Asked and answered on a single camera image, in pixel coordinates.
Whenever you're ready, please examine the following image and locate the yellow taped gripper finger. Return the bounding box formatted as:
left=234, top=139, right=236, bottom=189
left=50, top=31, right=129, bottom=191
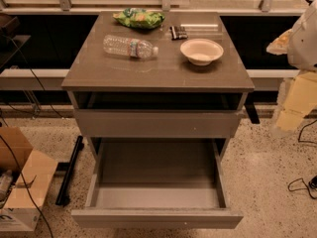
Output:
left=272, top=110, right=303, bottom=136

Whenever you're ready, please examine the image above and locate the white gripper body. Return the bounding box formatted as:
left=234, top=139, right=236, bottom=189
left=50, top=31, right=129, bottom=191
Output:
left=283, top=71, right=317, bottom=117

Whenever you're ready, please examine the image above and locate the grey drawer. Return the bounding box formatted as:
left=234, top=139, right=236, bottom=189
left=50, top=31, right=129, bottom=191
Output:
left=71, top=139, right=243, bottom=229
left=74, top=109, right=242, bottom=138

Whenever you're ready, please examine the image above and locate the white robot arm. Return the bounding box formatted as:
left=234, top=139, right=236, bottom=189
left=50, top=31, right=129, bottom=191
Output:
left=266, top=0, right=317, bottom=137

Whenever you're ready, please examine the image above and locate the grey drawer cabinet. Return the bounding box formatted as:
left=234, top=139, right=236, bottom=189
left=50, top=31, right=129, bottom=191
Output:
left=62, top=12, right=254, bottom=154

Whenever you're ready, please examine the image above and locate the white paper bowl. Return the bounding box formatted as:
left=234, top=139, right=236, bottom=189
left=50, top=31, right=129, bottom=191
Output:
left=180, top=39, right=224, bottom=66

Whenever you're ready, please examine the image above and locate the small black snack packet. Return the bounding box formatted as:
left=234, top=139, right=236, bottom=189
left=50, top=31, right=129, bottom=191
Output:
left=170, top=26, right=188, bottom=40

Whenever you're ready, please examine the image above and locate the clear plastic water bottle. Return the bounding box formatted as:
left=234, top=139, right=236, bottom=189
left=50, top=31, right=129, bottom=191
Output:
left=103, top=35, right=159, bottom=59

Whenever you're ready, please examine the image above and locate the green chip bag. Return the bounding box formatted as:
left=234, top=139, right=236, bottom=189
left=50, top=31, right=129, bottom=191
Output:
left=113, top=8, right=165, bottom=30

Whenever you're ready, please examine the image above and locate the black metal bar stand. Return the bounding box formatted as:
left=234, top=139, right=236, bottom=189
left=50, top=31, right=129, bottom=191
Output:
left=55, top=136, right=84, bottom=206

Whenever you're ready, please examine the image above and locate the brown cardboard box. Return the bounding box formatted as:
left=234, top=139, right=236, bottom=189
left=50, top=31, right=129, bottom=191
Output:
left=0, top=127, right=57, bottom=232

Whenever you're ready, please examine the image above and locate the black cable right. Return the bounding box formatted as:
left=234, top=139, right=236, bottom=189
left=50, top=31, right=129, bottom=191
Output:
left=287, top=119, right=317, bottom=200

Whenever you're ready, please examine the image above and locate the black cable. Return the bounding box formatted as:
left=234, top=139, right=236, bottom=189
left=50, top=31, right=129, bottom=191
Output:
left=287, top=119, right=317, bottom=200
left=0, top=33, right=67, bottom=238

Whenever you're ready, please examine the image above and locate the black cable left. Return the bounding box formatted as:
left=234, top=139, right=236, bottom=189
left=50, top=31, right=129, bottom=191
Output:
left=0, top=33, right=67, bottom=238

